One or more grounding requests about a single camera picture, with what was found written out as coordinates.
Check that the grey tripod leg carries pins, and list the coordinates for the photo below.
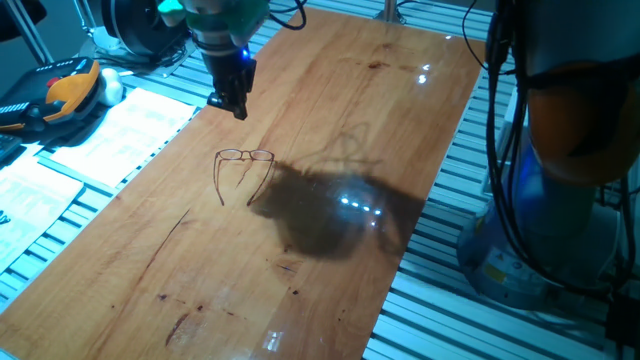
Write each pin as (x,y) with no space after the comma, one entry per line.
(30,35)
(85,17)

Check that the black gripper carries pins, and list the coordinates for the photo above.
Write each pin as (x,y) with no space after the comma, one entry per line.
(230,75)

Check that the brown frame glasses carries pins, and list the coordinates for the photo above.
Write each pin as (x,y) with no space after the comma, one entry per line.
(242,155)

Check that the printed paper sheet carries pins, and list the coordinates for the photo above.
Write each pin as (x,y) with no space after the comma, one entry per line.
(30,200)
(125,135)

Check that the wooden board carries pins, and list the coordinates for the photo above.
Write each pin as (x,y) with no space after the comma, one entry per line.
(200,250)

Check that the metal frame post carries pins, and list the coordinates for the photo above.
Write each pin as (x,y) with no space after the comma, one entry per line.
(390,10)

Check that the orange black teach pendant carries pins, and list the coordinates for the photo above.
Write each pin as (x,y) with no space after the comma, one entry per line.
(70,92)

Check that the silver orange robot arm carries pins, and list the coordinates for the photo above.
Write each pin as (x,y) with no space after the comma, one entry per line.
(565,125)

